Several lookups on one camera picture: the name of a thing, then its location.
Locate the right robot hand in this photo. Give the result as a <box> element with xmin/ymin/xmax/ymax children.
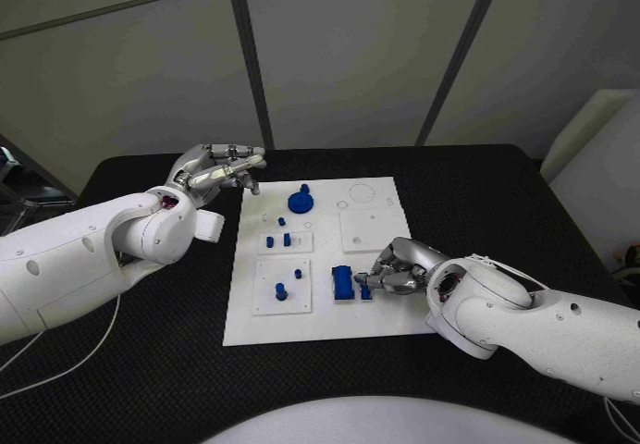
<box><xmin>351</xmin><ymin>236</ymin><xmax>453</xmax><ymax>297</ymax></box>

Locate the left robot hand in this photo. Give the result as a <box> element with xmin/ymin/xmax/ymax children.
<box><xmin>165</xmin><ymin>142</ymin><xmax>267</xmax><ymax>210</ymax></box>

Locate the blue long cylinder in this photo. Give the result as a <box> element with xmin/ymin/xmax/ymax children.
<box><xmin>329</xmin><ymin>265</ymin><xmax>354</xmax><ymax>302</ymax></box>

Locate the white task board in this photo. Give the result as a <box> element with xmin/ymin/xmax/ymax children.
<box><xmin>221</xmin><ymin>176</ymin><xmax>442</xmax><ymax>347</ymax></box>

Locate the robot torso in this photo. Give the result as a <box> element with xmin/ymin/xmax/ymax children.
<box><xmin>198</xmin><ymin>395</ymin><xmax>583</xmax><ymax>444</ymax></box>

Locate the white cable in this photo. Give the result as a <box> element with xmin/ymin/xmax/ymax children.
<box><xmin>0</xmin><ymin>330</ymin><xmax>45</xmax><ymax>372</ymax></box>
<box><xmin>0</xmin><ymin>292</ymin><xmax>122</xmax><ymax>400</ymax></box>
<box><xmin>602</xmin><ymin>397</ymin><xmax>640</xmax><ymax>443</ymax></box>
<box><xmin>466</xmin><ymin>253</ymin><xmax>550</xmax><ymax>291</ymax></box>

